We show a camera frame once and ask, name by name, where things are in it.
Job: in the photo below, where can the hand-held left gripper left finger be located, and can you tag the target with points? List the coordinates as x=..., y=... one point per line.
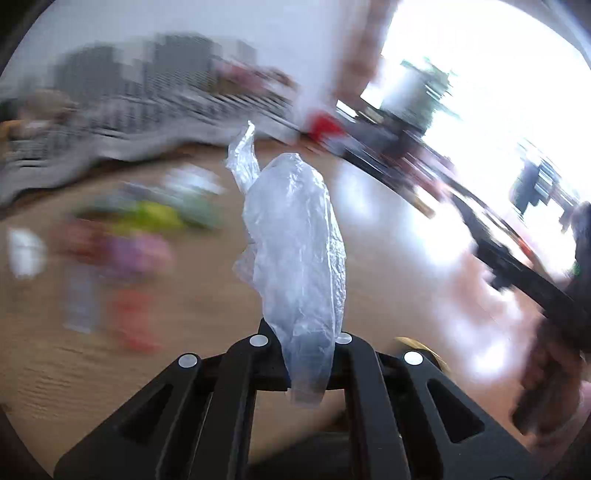
x=240, y=369

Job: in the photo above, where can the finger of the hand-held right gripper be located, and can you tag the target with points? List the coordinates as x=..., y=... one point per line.
x=512, y=272

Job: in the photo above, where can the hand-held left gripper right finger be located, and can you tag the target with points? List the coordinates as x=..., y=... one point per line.
x=358, y=369

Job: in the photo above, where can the black bin with gold rim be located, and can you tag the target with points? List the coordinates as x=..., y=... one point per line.
x=410, y=343

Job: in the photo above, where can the clear plastic bag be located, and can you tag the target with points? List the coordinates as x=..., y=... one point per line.
x=295, y=230

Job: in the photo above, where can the pink purple soft toy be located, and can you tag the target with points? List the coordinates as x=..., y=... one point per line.
x=134, y=254

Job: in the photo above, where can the white tissue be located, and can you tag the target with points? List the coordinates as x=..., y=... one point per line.
x=25, y=251

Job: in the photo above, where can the person's right hand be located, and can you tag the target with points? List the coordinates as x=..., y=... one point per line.
x=549, y=383

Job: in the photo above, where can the dark blurred furniture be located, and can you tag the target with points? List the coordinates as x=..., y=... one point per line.
x=531, y=184

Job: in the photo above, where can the red snack packet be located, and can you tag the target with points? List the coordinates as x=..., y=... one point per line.
x=136, y=321

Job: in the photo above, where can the grey blue packet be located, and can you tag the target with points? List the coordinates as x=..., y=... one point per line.
x=83, y=300

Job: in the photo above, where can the yellow green packet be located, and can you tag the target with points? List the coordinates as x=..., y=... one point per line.
x=152, y=217

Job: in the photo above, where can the white packet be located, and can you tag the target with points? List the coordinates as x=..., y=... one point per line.
x=191, y=180

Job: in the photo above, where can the dark red packet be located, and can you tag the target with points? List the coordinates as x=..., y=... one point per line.
x=74, y=237

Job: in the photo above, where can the red object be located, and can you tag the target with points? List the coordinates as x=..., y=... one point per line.
x=323, y=127

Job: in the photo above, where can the black white striped blanket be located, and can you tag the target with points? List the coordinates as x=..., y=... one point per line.
x=138, y=106

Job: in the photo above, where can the pink cloth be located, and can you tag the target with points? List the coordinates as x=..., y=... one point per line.
x=251, y=76

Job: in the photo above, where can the beige knitted cloth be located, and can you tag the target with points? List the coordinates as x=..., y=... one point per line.
x=41, y=108

